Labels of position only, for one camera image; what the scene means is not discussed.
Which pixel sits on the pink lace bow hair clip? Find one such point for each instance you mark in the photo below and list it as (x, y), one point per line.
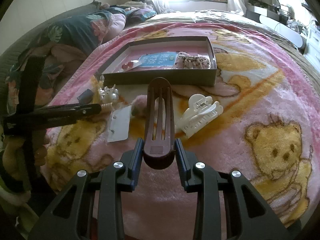
(187, 61)

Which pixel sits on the white bed footboard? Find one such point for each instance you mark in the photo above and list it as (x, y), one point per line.
(283, 31)

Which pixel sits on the white drawer cabinet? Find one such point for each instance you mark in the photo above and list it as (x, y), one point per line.
(311, 52)

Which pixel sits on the white plastic claw clip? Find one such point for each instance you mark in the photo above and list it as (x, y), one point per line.
(200, 112)

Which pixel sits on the person left hand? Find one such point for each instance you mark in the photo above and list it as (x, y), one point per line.
(37, 152)

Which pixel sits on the small dark blue block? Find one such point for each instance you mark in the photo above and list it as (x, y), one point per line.
(86, 97)

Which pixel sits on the stud earrings white card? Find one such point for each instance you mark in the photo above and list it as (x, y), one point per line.
(118, 129)

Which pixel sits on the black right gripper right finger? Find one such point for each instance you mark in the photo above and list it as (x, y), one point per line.
(248, 215)

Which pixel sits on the red bead earrings packet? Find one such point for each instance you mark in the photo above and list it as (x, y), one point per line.
(130, 65)

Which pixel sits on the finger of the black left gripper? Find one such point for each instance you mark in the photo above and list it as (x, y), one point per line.
(69, 110)

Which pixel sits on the brown plastic hair barrette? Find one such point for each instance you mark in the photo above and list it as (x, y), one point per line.
(159, 126)

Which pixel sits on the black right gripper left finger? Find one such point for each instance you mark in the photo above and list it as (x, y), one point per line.
(69, 215)

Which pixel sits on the pink fluffy pompom hair clip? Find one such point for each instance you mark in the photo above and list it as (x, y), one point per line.
(139, 106)

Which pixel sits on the dark cardboard box tray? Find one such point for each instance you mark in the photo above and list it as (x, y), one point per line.
(158, 56)

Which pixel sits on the floral dark green quilt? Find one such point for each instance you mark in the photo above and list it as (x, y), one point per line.
(65, 45)

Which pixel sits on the purple teal pillow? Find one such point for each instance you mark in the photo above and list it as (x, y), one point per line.
(139, 15)

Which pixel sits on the clear pearl flower claw clip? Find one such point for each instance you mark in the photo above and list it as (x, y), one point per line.
(108, 95)

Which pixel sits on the pink bear pattern blanket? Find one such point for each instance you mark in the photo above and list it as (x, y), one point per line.
(269, 130)

